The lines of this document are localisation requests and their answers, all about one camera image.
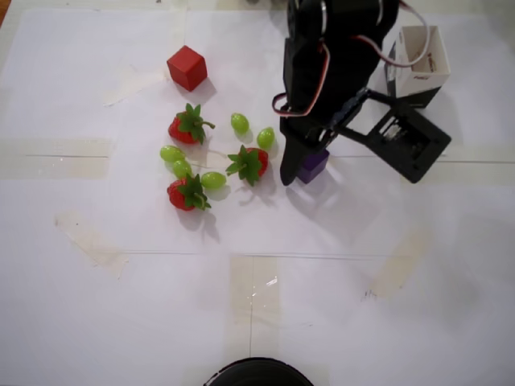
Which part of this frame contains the red plastic strawberry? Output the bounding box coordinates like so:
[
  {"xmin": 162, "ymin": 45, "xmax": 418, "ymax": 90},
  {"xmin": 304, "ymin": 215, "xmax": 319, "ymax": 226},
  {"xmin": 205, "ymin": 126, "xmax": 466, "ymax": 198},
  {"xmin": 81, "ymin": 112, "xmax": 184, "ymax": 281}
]
[
  {"xmin": 166, "ymin": 173, "xmax": 212, "ymax": 213},
  {"xmin": 225, "ymin": 144, "xmax": 270, "ymax": 187},
  {"xmin": 167, "ymin": 103, "xmax": 216, "ymax": 146}
]

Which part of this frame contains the black round object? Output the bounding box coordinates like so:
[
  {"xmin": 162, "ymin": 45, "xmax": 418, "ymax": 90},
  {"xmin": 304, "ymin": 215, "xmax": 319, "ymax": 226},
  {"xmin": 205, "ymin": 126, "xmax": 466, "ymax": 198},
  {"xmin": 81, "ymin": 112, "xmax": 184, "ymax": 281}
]
[{"xmin": 203, "ymin": 356, "xmax": 315, "ymax": 386}]

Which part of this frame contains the red wooden cube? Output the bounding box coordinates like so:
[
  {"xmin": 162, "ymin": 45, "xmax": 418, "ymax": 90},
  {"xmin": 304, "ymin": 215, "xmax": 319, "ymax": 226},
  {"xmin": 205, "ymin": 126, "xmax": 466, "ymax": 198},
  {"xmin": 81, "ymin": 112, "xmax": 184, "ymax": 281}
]
[{"xmin": 167, "ymin": 44, "xmax": 208, "ymax": 92}]

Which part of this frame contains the green plastic grape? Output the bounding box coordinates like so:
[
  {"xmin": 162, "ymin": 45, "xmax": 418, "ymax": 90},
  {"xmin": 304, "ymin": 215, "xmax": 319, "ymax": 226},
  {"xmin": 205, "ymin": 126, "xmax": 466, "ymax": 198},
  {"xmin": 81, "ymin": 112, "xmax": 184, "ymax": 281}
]
[
  {"xmin": 230, "ymin": 112, "xmax": 250, "ymax": 134},
  {"xmin": 200, "ymin": 171, "xmax": 227, "ymax": 191},
  {"xmin": 159, "ymin": 145, "xmax": 186, "ymax": 163},
  {"xmin": 256, "ymin": 126, "xmax": 277, "ymax": 150},
  {"xmin": 172, "ymin": 159, "xmax": 193, "ymax": 180}
]

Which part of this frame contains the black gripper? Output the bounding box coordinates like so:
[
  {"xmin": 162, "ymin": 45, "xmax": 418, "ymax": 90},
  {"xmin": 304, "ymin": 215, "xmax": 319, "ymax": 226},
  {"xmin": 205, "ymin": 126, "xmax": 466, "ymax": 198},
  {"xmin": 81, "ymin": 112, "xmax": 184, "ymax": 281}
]
[{"xmin": 279, "ymin": 27, "xmax": 387, "ymax": 187}]

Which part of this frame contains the white black cardboard box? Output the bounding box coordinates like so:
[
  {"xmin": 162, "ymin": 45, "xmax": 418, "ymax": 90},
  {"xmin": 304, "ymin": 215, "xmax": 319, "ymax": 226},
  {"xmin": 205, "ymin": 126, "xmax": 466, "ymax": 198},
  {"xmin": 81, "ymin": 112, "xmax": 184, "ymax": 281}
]
[{"xmin": 381, "ymin": 26, "xmax": 451, "ymax": 110}]

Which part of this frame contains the white red servo cable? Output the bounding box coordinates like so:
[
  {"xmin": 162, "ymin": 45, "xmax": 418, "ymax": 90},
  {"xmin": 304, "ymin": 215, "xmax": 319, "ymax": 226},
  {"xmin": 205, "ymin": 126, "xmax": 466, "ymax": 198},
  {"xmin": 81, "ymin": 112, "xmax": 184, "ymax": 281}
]
[
  {"xmin": 271, "ymin": 38, "xmax": 333, "ymax": 118},
  {"xmin": 348, "ymin": 0, "xmax": 431, "ymax": 68}
]

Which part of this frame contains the purple wooden cube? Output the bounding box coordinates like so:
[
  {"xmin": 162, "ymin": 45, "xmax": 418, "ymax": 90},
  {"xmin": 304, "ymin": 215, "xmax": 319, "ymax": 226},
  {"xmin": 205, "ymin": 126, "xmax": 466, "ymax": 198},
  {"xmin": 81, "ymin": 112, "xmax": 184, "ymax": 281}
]
[{"xmin": 295, "ymin": 149, "xmax": 331, "ymax": 184}]

